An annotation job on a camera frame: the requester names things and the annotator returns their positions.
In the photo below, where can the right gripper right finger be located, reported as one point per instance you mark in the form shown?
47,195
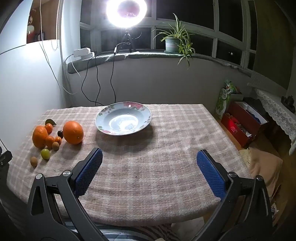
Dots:
244,212

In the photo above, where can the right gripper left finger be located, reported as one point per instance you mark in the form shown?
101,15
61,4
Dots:
45,221

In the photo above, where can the brown longan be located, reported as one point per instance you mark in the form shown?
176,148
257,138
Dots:
55,146
33,162

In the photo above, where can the green grape fruit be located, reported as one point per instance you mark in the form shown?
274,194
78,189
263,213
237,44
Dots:
45,154

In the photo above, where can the large bumpy orange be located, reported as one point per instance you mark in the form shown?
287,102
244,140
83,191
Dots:
39,137

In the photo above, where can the small mandarin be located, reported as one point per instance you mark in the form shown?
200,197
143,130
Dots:
49,141

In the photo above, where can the mandarin with green leaf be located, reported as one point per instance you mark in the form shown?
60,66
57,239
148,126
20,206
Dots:
49,124

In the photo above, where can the small kumquat orange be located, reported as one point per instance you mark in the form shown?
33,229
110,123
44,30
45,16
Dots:
58,140

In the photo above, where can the dark cherry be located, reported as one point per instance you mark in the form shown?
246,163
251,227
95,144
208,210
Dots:
60,134

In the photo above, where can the large round orange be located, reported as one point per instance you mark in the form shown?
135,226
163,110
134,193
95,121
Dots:
73,132

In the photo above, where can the beige cushion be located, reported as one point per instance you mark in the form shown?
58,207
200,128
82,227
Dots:
267,164

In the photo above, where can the red box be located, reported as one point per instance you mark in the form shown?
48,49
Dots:
243,122

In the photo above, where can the pink plaid tablecloth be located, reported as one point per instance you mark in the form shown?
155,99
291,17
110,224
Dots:
147,178

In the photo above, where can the lace cloth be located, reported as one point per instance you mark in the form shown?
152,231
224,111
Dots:
279,113

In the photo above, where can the floral white plate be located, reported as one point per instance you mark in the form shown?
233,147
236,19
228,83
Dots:
123,118

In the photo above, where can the red vase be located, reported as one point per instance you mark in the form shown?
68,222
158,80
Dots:
31,27

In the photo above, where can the green snack bag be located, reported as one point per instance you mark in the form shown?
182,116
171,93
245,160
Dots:
224,98

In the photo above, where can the white power strip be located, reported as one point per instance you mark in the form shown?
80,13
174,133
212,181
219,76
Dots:
83,53

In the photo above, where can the black tripod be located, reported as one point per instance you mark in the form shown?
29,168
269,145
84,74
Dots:
128,40

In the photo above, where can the potted spider plant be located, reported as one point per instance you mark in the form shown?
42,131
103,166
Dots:
177,40

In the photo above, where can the ring light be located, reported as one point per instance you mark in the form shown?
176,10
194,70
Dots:
126,14

